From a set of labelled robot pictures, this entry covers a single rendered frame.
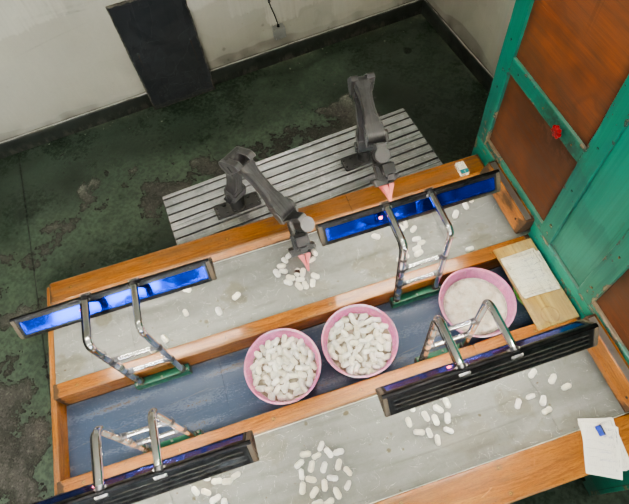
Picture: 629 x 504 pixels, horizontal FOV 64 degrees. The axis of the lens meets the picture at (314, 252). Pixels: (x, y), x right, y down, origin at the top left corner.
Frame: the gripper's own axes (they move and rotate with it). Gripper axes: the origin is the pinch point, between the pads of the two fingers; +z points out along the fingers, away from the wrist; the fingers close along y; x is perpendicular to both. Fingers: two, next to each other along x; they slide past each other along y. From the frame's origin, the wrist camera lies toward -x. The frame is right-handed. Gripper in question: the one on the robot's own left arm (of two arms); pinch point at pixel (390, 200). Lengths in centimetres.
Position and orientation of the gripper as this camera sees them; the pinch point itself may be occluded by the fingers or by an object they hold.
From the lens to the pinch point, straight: 193.6
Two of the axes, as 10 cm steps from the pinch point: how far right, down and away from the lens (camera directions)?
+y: 9.5, -3.0, 0.8
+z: 2.8, 9.4, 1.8
